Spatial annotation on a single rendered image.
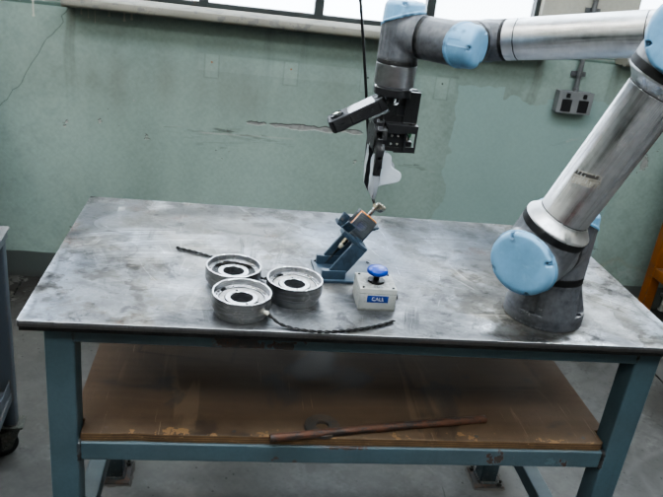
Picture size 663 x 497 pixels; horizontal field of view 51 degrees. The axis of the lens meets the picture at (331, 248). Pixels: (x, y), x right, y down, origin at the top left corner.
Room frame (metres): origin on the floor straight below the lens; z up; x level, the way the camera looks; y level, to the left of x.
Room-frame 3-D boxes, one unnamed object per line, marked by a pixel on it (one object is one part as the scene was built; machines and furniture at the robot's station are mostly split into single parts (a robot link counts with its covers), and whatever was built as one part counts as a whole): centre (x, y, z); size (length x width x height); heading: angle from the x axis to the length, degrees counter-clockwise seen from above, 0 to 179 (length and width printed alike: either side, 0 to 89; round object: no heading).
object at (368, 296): (1.19, -0.10, 0.82); 0.08 x 0.07 x 0.05; 99
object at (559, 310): (1.24, -0.43, 0.85); 0.15 x 0.15 x 0.10
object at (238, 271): (1.20, 0.18, 0.82); 0.10 x 0.10 x 0.04
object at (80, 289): (1.36, -0.05, 0.79); 1.20 x 0.60 x 0.02; 99
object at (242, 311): (1.09, 0.15, 0.82); 0.10 x 0.10 x 0.04
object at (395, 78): (1.32, -0.08, 1.21); 0.08 x 0.08 x 0.05
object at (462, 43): (1.28, -0.17, 1.28); 0.11 x 0.11 x 0.08; 55
